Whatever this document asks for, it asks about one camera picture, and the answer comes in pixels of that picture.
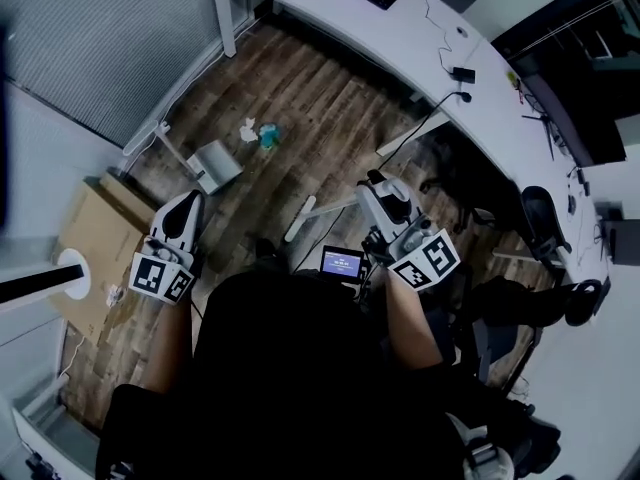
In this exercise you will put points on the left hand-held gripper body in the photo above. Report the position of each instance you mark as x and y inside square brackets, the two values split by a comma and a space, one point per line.
[160, 273]

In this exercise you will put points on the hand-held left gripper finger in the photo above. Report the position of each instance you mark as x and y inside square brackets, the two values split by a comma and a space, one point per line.
[159, 220]
[199, 223]

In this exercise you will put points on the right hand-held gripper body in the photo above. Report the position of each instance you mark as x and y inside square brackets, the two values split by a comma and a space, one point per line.
[410, 238]

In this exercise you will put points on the grey white dustpan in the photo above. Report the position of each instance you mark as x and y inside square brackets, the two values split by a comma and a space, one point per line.
[216, 165]

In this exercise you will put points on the white paper trash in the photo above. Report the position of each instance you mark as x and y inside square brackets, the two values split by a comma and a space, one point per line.
[247, 130]

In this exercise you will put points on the teal trash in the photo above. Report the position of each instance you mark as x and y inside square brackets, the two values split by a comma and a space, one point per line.
[268, 135]

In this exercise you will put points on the person's right forearm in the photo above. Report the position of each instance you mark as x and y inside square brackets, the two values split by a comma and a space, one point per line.
[412, 323]

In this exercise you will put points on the person's left forearm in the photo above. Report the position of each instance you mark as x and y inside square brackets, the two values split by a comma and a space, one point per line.
[170, 338]

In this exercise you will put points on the wooden floor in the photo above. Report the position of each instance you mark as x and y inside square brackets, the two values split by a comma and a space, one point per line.
[300, 118]

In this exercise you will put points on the brown cardboard box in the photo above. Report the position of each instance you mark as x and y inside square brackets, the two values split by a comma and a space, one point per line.
[100, 248]

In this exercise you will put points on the small black screen device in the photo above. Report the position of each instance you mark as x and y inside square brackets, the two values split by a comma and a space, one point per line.
[342, 264]

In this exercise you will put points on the white round lamp base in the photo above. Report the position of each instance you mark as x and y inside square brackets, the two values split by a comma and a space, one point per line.
[77, 278]

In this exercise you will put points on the black lamp bar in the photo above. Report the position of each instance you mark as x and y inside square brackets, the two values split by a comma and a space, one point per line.
[40, 284]

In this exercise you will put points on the black power adapter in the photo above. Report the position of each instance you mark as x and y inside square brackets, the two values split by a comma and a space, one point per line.
[464, 74]

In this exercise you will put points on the black office chair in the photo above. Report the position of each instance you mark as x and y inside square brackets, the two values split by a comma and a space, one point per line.
[544, 225]

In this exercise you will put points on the long curved white desk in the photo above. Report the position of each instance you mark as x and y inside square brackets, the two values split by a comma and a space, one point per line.
[400, 33]

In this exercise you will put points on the person's black clothed torso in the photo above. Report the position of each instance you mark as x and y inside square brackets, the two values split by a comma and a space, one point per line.
[280, 383]

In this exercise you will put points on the grey window blind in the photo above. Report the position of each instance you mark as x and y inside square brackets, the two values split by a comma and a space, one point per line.
[100, 38]

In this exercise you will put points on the black monitor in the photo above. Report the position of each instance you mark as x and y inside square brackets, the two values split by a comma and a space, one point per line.
[570, 103]

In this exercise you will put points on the grey box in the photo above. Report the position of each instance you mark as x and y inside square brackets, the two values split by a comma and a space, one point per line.
[622, 238]

